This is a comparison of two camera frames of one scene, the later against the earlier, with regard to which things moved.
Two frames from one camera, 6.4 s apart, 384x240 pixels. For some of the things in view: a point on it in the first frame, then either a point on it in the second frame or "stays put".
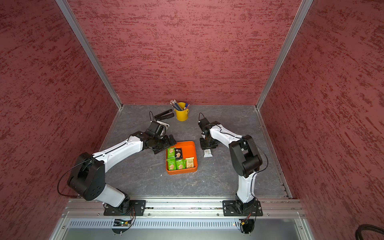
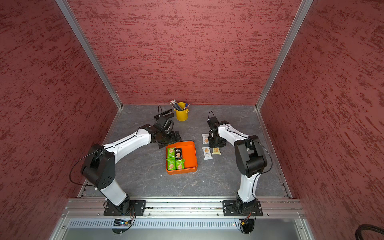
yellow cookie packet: (190, 162) → (216, 151)
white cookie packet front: (207, 153) stays put
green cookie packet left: (172, 165) stays put
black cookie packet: (178, 153) stays put
